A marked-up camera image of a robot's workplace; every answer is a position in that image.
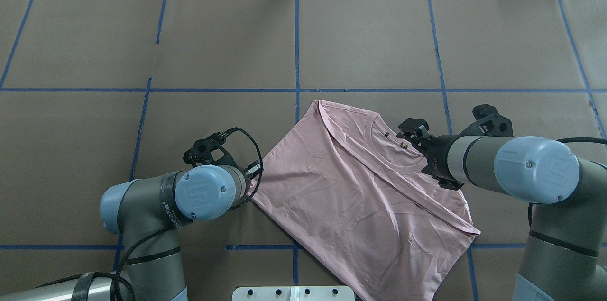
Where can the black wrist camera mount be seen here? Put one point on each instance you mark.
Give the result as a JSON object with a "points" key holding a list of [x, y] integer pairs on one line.
{"points": [[489, 122], [210, 151]]}

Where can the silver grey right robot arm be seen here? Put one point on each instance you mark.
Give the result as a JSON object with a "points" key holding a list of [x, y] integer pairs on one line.
{"points": [[560, 260]]}

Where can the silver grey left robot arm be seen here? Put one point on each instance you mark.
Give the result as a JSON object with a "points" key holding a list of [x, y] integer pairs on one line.
{"points": [[148, 214]]}

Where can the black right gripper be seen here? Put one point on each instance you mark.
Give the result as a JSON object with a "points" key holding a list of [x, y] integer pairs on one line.
{"points": [[436, 159]]}

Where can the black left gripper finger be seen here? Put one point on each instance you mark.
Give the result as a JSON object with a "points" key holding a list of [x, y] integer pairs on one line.
{"points": [[253, 170]]}

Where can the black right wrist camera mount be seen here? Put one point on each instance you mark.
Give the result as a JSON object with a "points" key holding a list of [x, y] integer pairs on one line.
{"points": [[489, 122]]}

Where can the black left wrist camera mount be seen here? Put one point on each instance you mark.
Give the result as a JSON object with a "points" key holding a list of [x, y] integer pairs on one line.
{"points": [[210, 151]]}

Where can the white metal camera stand base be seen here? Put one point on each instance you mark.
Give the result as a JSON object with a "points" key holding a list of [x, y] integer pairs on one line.
{"points": [[294, 293]]}

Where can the pink Snoopy t-shirt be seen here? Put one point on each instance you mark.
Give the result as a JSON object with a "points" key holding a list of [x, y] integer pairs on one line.
{"points": [[354, 196]]}

